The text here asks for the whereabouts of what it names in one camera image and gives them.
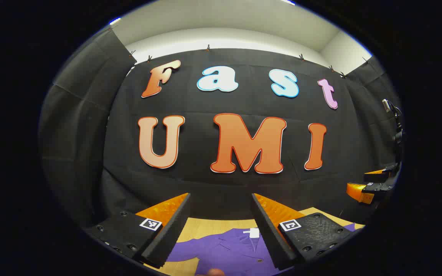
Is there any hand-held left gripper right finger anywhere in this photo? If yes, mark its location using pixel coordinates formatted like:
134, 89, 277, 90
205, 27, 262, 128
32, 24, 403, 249
251, 193, 354, 271

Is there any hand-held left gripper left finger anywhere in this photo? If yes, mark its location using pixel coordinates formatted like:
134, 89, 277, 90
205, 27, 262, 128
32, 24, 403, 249
84, 192, 191, 269

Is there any purple knit garment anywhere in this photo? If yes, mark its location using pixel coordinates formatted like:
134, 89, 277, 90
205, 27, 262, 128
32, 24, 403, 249
165, 223, 356, 276

